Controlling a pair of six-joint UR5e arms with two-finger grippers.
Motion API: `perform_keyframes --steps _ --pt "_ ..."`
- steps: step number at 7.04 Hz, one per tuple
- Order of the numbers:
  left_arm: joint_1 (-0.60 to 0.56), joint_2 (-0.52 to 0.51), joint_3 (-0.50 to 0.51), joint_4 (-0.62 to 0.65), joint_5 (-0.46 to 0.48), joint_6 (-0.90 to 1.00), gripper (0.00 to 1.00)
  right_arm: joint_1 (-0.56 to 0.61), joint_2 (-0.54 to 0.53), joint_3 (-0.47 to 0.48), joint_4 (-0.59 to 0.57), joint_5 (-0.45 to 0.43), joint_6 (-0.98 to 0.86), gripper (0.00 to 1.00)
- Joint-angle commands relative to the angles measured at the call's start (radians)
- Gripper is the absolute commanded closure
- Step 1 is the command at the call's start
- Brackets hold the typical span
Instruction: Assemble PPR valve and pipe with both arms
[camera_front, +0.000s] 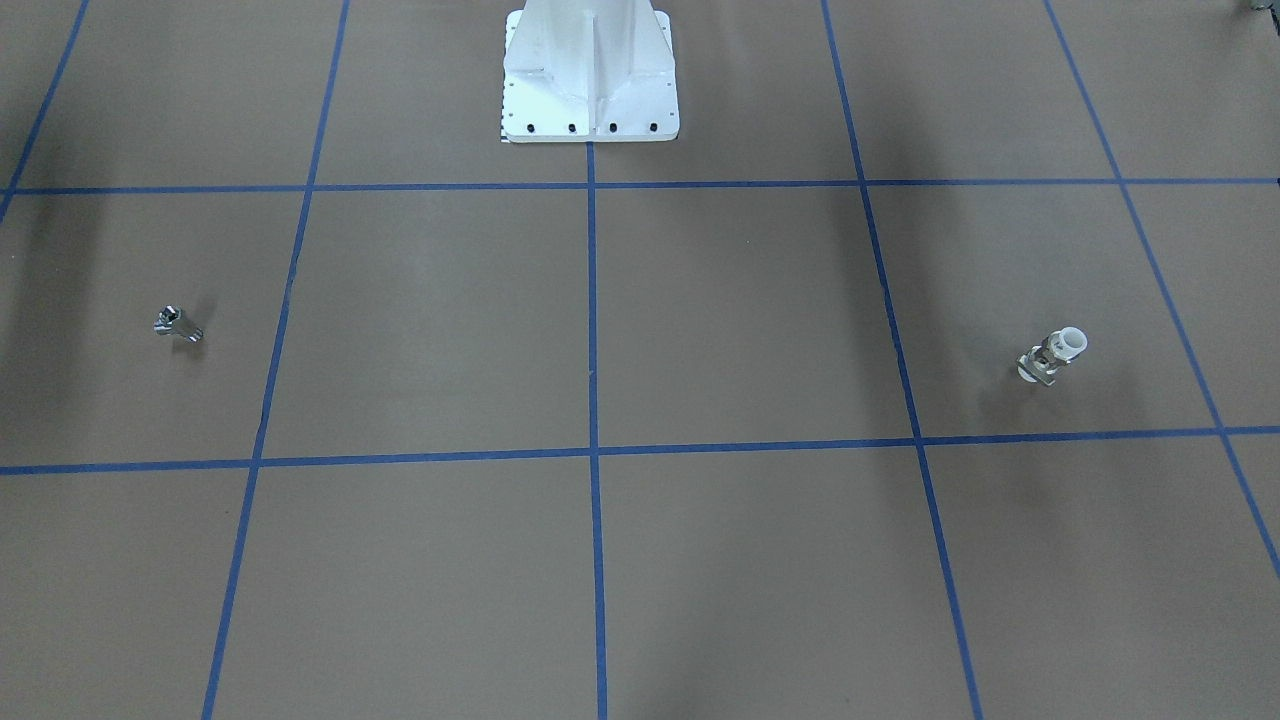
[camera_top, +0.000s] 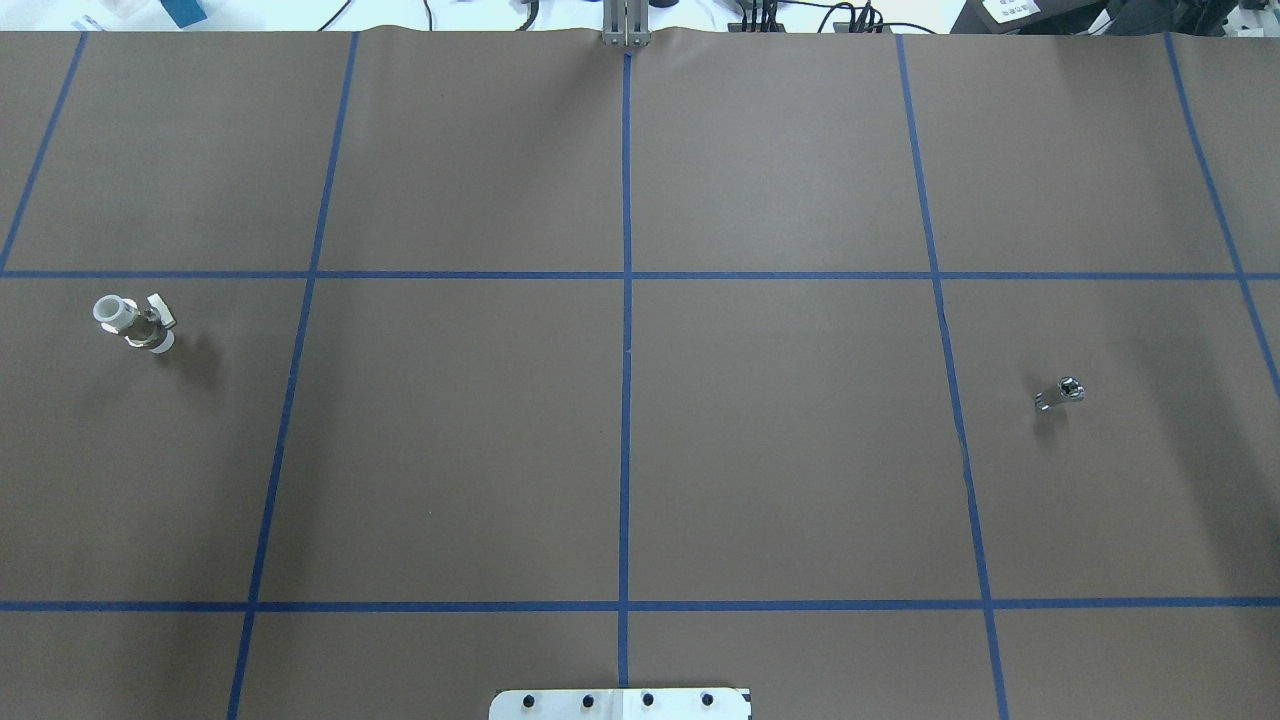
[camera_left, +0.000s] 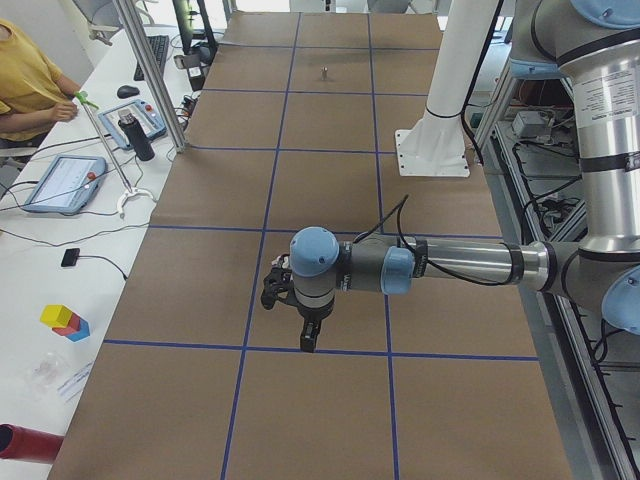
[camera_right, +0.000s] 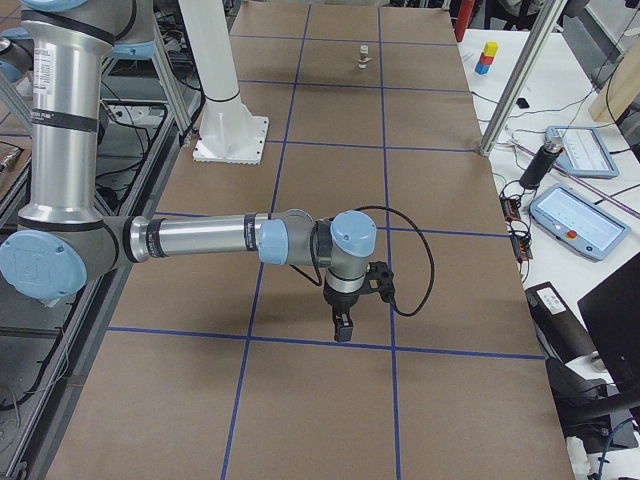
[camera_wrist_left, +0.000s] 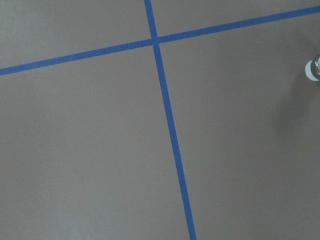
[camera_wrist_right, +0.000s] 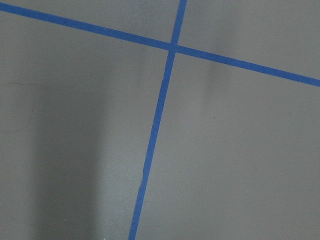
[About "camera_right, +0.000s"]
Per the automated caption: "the aluminium frame post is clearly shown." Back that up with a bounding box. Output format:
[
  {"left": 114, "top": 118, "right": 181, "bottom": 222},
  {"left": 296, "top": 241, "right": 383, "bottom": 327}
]
[{"left": 478, "top": 0, "right": 567, "bottom": 157}]

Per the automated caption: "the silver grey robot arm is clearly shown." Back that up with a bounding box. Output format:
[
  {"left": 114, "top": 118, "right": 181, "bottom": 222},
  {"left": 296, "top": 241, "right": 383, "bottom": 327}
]
[{"left": 1, "top": 1, "right": 376, "bottom": 342}]

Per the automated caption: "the black cylinder device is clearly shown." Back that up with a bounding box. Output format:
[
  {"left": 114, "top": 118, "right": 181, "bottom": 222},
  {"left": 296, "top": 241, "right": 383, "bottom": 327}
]
[{"left": 518, "top": 141, "right": 563, "bottom": 190}]

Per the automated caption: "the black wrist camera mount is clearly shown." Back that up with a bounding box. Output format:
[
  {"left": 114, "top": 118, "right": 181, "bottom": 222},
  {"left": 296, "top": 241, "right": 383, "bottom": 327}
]
[{"left": 359, "top": 261, "right": 396, "bottom": 304}]

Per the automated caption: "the orange circuit board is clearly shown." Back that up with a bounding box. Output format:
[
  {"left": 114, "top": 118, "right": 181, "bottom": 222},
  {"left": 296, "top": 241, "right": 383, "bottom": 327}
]
[
  {"left": 500, "top": 197, "right": 521, "bottom": 221},
  {"left": 510, "top": 233, "right": 533, "bottom": 263}
]

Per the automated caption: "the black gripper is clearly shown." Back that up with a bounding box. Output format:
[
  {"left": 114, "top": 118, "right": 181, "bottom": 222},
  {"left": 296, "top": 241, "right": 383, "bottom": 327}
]
[{"left": 323, "top": 285, "right": 359, "bottom": 343}]

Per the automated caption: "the blue cube block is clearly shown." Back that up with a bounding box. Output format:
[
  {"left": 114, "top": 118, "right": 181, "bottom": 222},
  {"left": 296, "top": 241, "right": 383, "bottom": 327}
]
[{"left": 474, "top": 62, "right": 490, "bottom": 75}]

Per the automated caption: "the yellow cube block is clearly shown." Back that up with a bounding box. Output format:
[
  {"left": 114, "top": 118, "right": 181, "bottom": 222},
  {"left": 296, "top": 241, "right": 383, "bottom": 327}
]
[{"left": 483, "top": 41, "right": 499, "bottom": 58}]

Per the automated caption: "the near teach pendant tablet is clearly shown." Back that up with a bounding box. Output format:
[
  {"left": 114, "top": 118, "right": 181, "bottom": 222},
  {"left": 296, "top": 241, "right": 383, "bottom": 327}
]
[{"left": 529, "top": 183, "right": 631, "bottom": 261}]

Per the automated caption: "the far teach pendant tablet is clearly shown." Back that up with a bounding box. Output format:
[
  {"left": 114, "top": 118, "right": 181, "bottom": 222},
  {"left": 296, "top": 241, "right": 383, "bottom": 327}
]
[{"left": 545, "top": 126, "right": 620, "bottom": 179}]

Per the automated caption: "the black monitor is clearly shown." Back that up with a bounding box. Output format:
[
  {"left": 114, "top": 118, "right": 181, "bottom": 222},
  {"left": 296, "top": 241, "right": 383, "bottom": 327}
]
[{"left": 578, "top": 254, "right": 639, "bottom": 389}]

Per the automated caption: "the teach pendant tablet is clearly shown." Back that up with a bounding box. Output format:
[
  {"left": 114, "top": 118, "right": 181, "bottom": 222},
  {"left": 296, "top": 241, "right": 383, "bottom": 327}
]
[
  {"left": 545, "top": 126, "right": 620, "bottom": 179},
  {"left": 529, "top": 183, "right": 631, "bottom": 261}
]

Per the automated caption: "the black box with label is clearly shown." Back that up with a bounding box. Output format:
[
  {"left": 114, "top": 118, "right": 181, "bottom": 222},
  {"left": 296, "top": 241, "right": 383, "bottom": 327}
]
[{"left": 525, "top": 282, "right": 596, "bottom": 363}]

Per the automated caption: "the small black square object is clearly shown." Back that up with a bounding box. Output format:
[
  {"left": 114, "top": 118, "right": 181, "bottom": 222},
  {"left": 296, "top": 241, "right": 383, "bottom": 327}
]
[{"left": 516, "top": 98, "right": 530, "bottom": 109}]

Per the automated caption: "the wooden plank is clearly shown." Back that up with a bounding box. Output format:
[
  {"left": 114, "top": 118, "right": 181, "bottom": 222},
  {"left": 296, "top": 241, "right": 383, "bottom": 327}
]
[{"left": 589, "top": 40, "right": 639, "bottom": 122}]

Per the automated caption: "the white pedestal column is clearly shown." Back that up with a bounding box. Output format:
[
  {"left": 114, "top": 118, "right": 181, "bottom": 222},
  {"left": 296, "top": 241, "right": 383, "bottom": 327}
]
[{"left": 179, "top": 0, "right": 269, "bottom": 165}]

